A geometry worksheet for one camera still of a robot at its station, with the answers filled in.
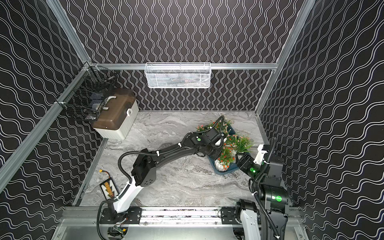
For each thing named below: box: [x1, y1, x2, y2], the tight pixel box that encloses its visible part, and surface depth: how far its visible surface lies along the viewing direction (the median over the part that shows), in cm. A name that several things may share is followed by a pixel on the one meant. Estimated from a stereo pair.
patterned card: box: [99, 178, 119, 200], surface depth 83 cm
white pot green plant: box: [226, 134, 255, 154], surface depth 89 cm
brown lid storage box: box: [92, 88, 139, 140], surface depth 102 cm
